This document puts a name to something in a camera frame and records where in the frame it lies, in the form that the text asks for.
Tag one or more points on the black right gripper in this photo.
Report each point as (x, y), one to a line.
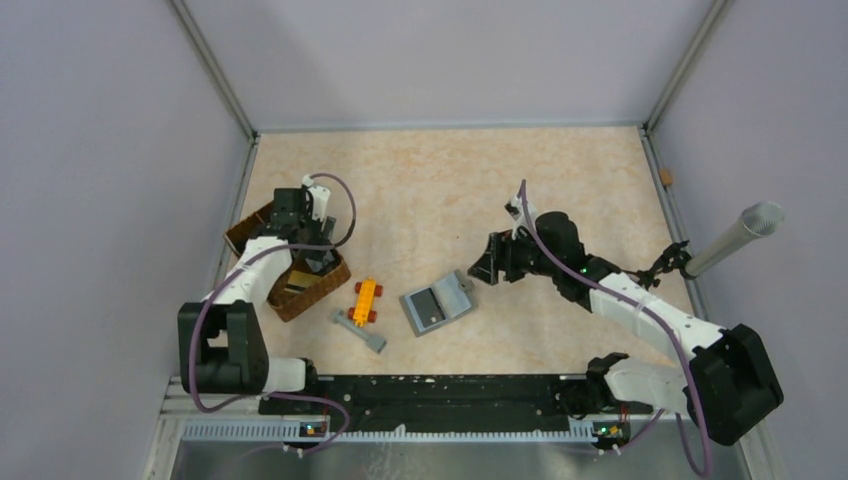
(500, 256)

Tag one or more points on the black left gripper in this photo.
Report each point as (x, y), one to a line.
(321, 229)

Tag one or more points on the brown woven divided basket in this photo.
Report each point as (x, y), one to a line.
(287, 306)

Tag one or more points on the grey card holder wallet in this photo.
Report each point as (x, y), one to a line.
(455, 293)

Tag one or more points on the black VIP credit card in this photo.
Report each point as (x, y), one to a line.
(427, 309)

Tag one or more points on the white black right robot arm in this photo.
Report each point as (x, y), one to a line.
(721, 378)

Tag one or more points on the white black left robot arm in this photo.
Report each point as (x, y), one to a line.
(221, 345)

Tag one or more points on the grey plastic toy bolt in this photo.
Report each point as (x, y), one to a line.
(373, 341)

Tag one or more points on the small wooden block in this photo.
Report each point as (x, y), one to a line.
(666, 177)

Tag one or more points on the silver metal tube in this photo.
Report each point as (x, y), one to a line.
(758, 221)

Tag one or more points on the black clamp bracket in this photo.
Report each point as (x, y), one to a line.
(674, 258)

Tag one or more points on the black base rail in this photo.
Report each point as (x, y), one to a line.
(453, 403)

